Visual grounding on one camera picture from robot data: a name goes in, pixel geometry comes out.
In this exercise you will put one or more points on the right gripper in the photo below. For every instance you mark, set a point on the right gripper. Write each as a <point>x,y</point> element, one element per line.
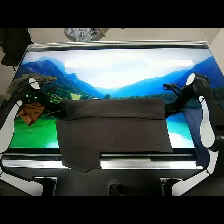
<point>172,107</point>

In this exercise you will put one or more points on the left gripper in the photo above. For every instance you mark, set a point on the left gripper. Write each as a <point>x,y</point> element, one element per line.
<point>56,107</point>

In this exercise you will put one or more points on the dark brown garment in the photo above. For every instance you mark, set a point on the dark brown garment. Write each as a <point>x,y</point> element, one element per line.
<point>113,133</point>

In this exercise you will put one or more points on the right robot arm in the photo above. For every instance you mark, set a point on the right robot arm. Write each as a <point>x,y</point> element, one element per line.
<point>208,123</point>

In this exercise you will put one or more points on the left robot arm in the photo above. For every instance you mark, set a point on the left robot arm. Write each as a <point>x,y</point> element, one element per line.
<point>10,126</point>

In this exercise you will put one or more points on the orange-brown garment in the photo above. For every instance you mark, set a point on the orange-brown garment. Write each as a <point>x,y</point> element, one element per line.
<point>30,112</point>

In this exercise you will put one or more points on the dark blue garment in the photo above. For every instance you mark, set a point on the dark blue garment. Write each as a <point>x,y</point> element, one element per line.
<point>193,136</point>

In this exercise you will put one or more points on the silver frame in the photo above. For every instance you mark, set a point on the silver frame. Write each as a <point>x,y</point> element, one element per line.
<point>150,164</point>

